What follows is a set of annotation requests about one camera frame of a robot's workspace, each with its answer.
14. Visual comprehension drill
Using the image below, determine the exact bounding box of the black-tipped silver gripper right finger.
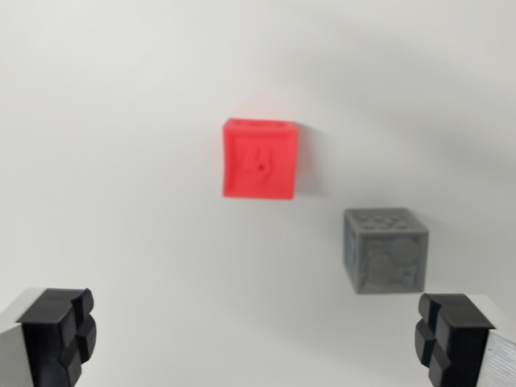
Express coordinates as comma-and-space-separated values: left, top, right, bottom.
414, 293, 516, 387

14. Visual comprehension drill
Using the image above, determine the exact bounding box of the red plastic cube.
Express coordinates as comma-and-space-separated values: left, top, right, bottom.
221, 117, 300, 201

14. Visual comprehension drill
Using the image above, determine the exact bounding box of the black-tipped silver gripper left finger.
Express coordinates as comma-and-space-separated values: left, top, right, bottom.
0, 287, 98, 387

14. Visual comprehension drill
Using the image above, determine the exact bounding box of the grey plastic cube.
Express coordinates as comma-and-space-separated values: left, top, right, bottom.
343, 207, 430, 296

